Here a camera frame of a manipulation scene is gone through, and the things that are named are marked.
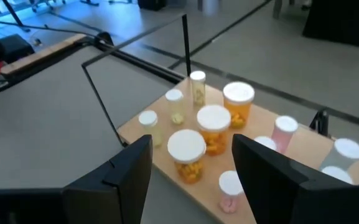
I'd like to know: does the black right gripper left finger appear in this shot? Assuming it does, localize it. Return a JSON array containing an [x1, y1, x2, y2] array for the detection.
[[62, 134, 154, 224]]

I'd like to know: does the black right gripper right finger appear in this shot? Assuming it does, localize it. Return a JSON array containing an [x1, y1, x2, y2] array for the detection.
[[231, 134, 359, 224]]

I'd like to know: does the green pill bottle white cap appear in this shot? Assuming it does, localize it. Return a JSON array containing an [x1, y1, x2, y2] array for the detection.
[[189, 70, 207, 108], [138, 110, 164, 147], [165, 88, 186, 126]]

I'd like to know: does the orange pill bottle white cap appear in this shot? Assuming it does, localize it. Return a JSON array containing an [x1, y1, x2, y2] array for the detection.
[[222, 81, 256, 130], [196, 105, 231, 156], [167, 129, 207, 184]]

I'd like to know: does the wooden shelf board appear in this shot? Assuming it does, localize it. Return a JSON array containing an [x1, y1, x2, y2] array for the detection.
[[116, 77, 359, 224]]

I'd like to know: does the black shelf clamp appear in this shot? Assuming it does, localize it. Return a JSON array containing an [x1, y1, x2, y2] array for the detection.
[[309, 108, 330, 138]]

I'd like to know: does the grey table mat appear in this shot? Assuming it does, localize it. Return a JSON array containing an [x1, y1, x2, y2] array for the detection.
[[0, 46, 217, 224]]

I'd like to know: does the black floor object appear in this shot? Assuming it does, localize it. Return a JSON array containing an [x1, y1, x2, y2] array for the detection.
[[302, 0, 359, 47]]

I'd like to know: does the black aluminium table frame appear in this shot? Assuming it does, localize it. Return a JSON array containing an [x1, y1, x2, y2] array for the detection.
[[0, 30, 186, 100]]

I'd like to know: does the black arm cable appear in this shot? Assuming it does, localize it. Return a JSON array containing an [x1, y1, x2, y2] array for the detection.
[[0, 18, 98, 38]]

